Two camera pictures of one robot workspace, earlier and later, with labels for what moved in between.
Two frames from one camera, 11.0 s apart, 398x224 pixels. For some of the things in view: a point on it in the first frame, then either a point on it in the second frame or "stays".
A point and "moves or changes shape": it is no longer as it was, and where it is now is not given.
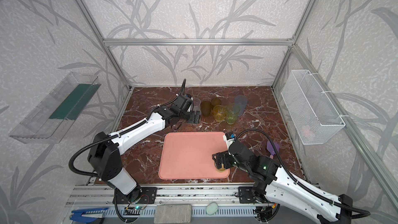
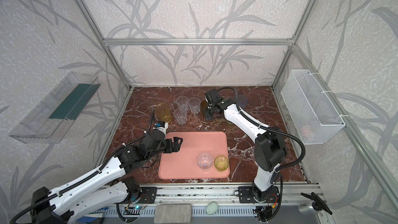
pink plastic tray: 188,155 stays
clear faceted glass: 196,105 moves or changes shape
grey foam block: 173,213 stays
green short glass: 222,169 stays
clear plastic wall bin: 47,122 stays
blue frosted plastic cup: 241,100 stays
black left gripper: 193,116 to 169,144
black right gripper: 222,157 to 210,108
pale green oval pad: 212,208 stays
